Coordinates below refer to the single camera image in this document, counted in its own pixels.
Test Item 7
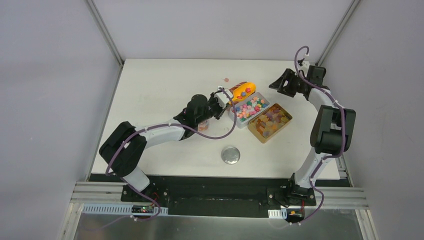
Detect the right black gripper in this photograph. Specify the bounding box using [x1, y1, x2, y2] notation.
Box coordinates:
[269, 68, 309, 98]

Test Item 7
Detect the clear plastic jar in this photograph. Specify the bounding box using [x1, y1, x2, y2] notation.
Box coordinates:
[197, 120, 210, 132]

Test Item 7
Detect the orange plastic scoop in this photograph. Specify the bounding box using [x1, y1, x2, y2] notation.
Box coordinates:
[229, 81, 256, 104]

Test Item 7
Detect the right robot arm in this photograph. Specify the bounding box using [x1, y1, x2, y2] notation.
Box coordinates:
[268, 66, 356, 205]

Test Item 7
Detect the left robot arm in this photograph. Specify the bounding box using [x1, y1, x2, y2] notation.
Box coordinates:
[99, 88, 233, 203]

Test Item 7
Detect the grey star candy tin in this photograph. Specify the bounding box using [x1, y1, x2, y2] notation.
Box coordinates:
[228, 92, 271, 129]

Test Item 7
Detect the silver round jar lid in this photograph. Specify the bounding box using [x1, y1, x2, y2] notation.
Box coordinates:
[220, 146, 241, 165]

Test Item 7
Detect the yellow gummy candy tin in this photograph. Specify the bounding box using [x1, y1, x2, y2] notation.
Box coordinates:
[247, 103, 293, 144]

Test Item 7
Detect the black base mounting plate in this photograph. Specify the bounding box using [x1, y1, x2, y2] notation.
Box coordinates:
[88, 173, 332, 220]

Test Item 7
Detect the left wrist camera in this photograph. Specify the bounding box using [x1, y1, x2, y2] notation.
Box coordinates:
[214, 88, 233, 109]

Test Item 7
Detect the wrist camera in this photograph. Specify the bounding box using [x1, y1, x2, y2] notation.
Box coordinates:
[214, 88, 233, 109]
[297, 54, 310, 66]

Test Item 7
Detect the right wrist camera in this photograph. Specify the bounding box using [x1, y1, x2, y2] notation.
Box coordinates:
[297, 54, 310, 66]

